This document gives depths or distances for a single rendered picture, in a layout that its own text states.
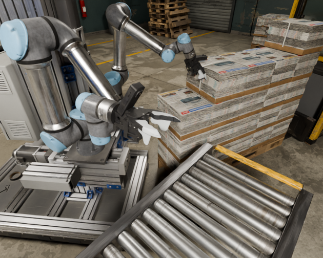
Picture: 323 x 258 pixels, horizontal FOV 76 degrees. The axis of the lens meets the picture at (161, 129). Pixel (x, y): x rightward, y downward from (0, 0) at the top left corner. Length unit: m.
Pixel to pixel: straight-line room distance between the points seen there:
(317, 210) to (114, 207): 1.67
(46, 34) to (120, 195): 1.24
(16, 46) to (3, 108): 0.67
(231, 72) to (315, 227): 1.37
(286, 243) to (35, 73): 1.09
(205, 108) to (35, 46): 1.08
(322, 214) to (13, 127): 2.36
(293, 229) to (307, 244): 1.04
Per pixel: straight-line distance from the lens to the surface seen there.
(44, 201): 1.88
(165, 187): 0.98
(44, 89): 0.91
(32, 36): 0.85
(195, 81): 1.71
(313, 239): 2.08
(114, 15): 1.37
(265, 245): 0.93
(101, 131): 0.77
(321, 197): 2.41
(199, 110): 1.49
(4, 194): 2.10
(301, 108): 3.05
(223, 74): 1.51
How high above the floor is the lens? 1.56
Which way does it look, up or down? 35 degrees down
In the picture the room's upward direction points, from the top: straight up
